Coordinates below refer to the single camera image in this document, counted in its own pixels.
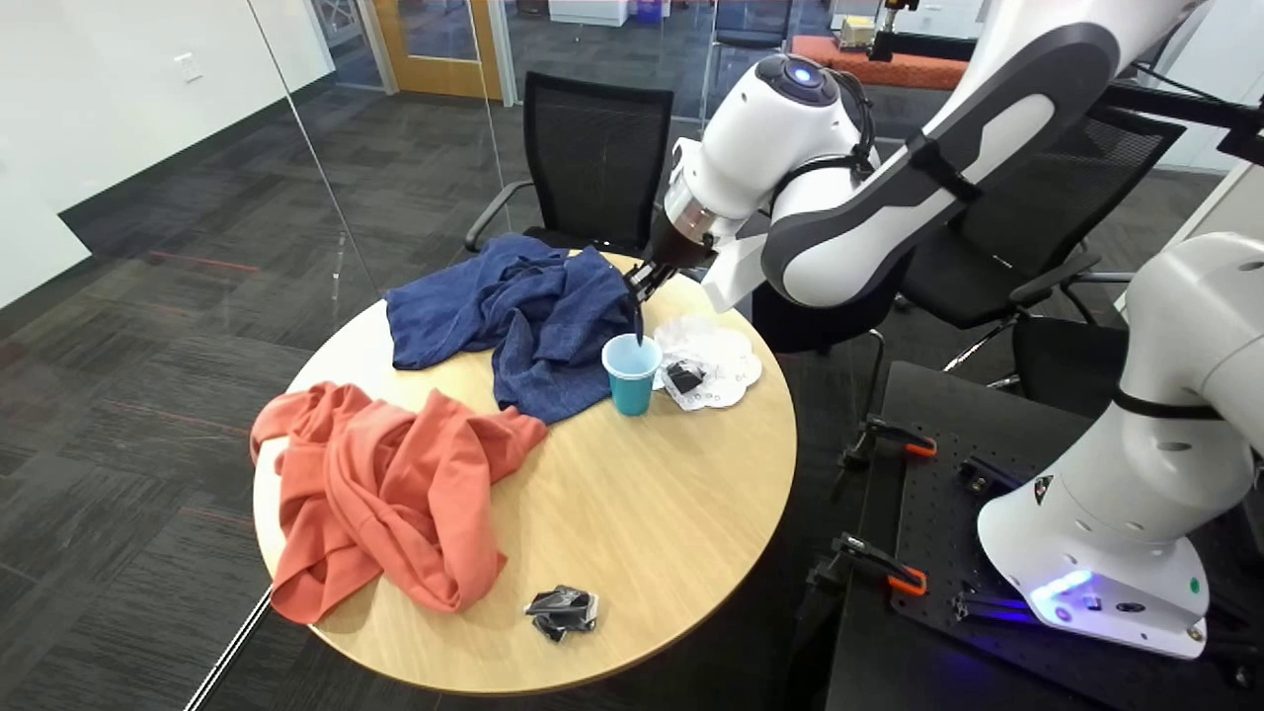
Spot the small black folded object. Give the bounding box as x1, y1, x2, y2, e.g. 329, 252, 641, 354
668, 364, 702, 389

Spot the orange black clamp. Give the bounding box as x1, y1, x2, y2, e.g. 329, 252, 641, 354
840, 414, 939, 468
815, 531, 927, 598

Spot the round wooden table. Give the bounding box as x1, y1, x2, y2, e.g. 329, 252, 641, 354
250, 247, 803, 699

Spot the orange cloth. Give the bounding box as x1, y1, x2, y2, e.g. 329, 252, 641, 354
250, 383, 549, 623

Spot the light blue plastic cup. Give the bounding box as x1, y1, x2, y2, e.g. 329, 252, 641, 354
601, 332, 662, 419

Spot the black office chair right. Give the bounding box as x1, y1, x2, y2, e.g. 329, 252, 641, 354
901, 103, 1180, 369

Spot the orange black clamp lower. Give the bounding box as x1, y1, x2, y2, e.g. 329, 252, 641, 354
815, 531, 927, 598

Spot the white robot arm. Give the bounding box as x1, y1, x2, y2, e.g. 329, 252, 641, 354
632, 0, 1264, 658

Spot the white paper doily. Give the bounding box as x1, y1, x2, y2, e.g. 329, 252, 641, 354
657, 315, 764, 410

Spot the orange black clamp upper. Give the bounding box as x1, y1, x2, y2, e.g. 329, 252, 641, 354
840, 414, 939, 468

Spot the black mesh office chair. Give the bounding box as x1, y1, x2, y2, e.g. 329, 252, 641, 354
468, 72, 674, 256

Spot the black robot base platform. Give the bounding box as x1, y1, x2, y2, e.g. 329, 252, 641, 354
832, 364, 1264, 711

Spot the dark blue cloth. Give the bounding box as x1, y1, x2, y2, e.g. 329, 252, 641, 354
387, 235, 636, 423

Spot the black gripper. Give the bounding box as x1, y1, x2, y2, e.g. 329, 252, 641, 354
630, 213, 715, 294

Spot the black crumpled binder clip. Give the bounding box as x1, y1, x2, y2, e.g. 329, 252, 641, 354
524, 585, 601, 643

